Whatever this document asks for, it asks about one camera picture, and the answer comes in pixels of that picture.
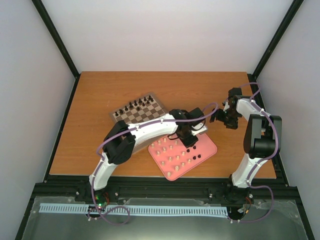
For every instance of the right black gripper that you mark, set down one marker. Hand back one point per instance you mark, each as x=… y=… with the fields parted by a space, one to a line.
x=232 y=125

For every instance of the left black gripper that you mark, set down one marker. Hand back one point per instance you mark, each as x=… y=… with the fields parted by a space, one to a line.
x=189 y=143

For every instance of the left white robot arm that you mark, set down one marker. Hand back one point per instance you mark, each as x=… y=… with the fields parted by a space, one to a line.
x=117 y=147

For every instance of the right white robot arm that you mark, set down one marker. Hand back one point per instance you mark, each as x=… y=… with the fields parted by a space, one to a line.
x=262 y=139

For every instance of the wooden chess board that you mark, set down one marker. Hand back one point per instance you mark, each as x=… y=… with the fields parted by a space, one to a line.
x=151 y=111

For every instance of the pink plastic tray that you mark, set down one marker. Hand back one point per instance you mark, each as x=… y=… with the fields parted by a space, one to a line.
x=204 y=147

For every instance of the right black corner post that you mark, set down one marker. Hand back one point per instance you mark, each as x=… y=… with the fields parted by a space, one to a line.
x=279 y=33

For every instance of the black corner post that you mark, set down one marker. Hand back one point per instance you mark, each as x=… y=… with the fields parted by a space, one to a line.
x=49 y=24
x=279 y=33

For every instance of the black aluminium frame rail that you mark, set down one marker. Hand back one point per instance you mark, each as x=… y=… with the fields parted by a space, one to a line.
x=209 y=190

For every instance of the light blue cable duct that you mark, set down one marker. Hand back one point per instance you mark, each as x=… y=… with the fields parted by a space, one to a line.
x=136 y=210

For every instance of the left black corner post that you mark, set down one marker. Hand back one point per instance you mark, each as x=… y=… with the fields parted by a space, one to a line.
x=49 y=24

